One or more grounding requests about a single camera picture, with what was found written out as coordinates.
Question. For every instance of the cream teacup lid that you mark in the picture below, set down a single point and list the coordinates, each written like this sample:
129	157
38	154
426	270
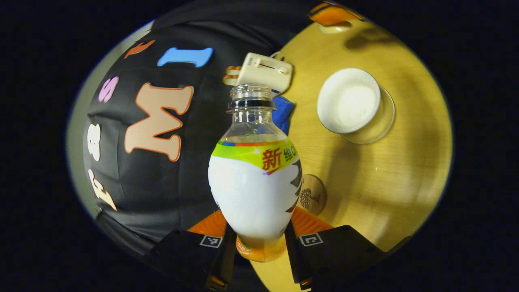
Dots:
334	28

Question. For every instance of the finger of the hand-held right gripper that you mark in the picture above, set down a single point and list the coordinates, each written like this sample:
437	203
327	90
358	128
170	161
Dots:
332	14

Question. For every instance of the clear plastic water bottle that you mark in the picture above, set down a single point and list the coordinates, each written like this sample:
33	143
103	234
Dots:
251	194

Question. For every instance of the cream ceramic saucer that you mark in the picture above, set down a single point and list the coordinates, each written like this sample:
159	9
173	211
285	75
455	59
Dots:
383	125

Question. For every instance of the cream ceramic teacup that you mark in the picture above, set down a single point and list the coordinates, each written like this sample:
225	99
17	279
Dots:
348	101

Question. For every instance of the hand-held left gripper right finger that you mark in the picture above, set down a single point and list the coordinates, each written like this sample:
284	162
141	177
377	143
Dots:
294	259

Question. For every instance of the cream toaster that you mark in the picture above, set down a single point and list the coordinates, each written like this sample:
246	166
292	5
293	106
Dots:
263	71

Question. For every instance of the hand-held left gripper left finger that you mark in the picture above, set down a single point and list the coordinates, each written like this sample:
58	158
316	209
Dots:
227	263

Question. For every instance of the toast slice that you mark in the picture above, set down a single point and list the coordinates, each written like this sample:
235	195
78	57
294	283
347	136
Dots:
229	81
231	69

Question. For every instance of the round cork coaster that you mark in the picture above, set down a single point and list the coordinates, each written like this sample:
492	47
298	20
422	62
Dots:
314	194

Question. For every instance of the blue towel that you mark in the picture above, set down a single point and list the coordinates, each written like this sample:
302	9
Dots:
284	113

